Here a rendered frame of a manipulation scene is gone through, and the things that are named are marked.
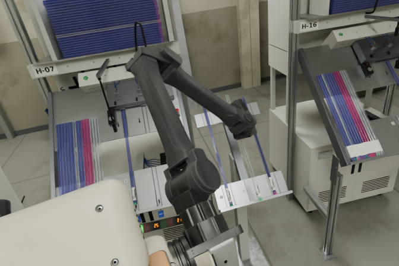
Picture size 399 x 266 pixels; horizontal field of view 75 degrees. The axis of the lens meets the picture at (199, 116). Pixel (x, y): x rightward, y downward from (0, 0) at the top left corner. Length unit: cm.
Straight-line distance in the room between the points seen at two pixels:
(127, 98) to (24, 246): 106
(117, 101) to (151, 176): 42
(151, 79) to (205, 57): 355
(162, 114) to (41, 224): 33
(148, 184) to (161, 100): 75
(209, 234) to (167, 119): 26
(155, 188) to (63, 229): 94
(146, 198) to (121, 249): 94
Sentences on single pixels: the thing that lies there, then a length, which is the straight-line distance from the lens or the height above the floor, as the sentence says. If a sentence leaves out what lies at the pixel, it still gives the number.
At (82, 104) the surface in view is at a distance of 153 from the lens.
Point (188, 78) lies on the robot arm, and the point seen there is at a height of 137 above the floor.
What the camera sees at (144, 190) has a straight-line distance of 133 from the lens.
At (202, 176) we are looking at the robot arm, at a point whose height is 128.
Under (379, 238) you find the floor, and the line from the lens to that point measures 223.
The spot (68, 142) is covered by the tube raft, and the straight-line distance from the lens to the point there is 147.
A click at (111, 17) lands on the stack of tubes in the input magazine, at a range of 141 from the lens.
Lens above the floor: 162
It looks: 26 degrees down
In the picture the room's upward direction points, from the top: 8 degrees counter-clockwise
